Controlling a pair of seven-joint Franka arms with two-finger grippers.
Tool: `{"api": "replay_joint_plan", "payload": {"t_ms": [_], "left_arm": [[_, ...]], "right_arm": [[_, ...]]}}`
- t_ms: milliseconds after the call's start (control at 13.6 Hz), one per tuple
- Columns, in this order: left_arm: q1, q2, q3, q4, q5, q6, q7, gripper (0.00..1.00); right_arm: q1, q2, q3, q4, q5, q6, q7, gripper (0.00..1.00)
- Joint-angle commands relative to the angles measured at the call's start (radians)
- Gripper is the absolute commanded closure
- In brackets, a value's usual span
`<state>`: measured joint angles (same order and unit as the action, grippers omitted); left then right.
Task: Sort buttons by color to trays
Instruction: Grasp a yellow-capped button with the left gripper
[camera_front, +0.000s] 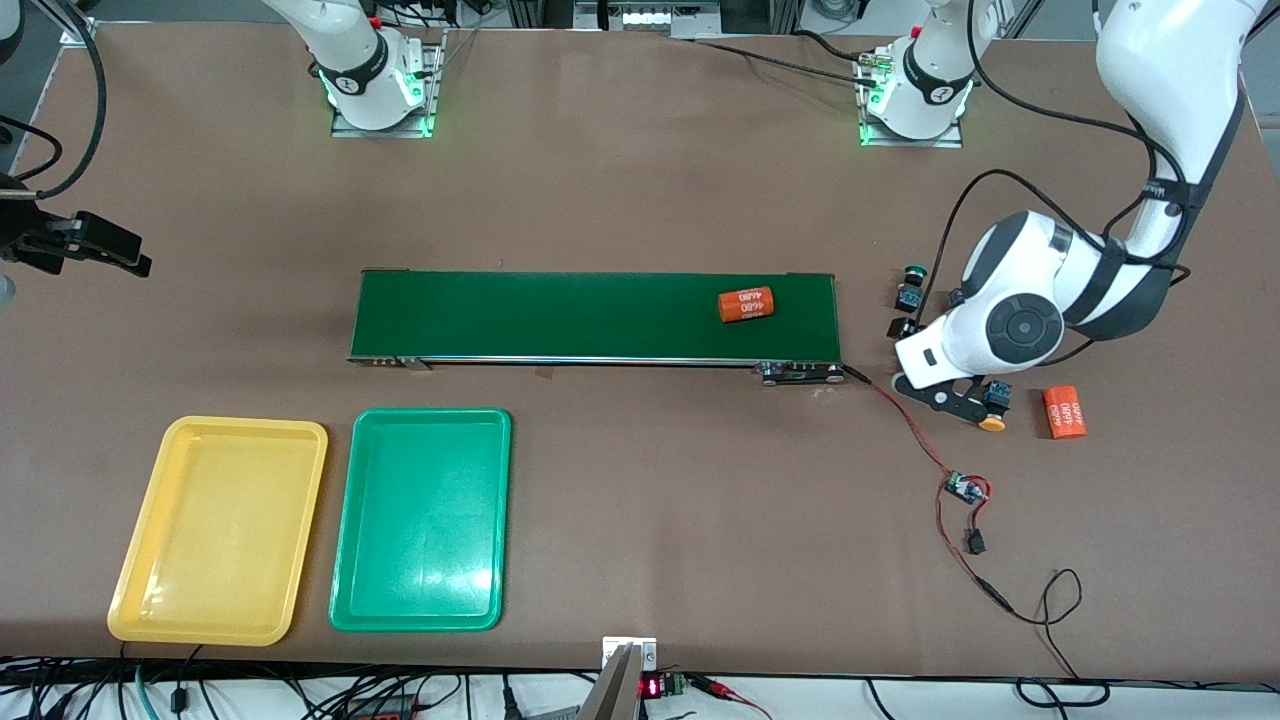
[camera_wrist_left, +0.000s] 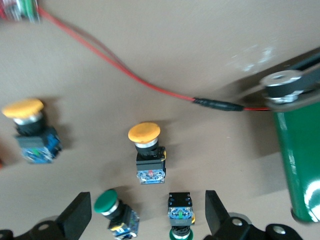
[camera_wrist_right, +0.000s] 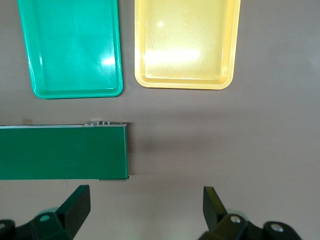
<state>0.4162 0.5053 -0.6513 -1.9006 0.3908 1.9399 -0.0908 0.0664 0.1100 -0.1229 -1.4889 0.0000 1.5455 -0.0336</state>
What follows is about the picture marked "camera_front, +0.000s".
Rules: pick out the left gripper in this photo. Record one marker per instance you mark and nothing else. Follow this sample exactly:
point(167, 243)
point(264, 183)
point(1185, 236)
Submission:
point(898, 327)

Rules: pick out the green mushroom push button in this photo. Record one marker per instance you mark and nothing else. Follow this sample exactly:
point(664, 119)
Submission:
point(907, 297)

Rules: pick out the yellow mushroom push button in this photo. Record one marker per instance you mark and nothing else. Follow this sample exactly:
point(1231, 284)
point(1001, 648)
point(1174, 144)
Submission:
point(992, 424)

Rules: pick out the orange cylinder with white print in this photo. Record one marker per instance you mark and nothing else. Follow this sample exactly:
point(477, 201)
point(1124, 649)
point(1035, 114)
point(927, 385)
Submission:
point(1065, 412)
point(746, 305)

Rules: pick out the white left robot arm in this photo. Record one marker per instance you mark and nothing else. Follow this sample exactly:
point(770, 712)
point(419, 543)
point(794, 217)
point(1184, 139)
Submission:
point(1170, 70)

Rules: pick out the small green circuit board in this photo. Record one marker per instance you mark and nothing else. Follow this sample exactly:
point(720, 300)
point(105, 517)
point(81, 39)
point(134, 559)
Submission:
point(965, 487)

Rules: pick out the yellow plastic tray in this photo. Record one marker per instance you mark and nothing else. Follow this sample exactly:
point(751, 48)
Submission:
point(220, 530)

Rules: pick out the green belt conveyor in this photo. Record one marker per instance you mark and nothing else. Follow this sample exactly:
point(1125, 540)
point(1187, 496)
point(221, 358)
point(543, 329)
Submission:
point(550, 315)

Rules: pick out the red test lead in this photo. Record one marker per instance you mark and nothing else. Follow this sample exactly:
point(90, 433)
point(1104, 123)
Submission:
point(730, 690)

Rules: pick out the grey power strip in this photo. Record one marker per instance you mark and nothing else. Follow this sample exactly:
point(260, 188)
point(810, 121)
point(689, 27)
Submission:
point(640, 15)

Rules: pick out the green plastic tray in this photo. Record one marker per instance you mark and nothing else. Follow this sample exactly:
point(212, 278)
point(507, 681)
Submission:
point(420, 520)

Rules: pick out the red LED display module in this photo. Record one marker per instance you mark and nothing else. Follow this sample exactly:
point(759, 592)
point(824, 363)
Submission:
point(652, 687)

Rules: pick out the aluminium frame profile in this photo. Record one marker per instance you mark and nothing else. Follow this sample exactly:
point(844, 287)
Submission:
point(78, 32)

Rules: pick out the small black inline switch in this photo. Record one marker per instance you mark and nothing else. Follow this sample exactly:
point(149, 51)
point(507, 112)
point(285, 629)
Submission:
point(974, 543)

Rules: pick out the grey metal camera stand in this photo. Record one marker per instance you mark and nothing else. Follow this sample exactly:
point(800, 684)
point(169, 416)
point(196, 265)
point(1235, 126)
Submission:
point(615, 690)

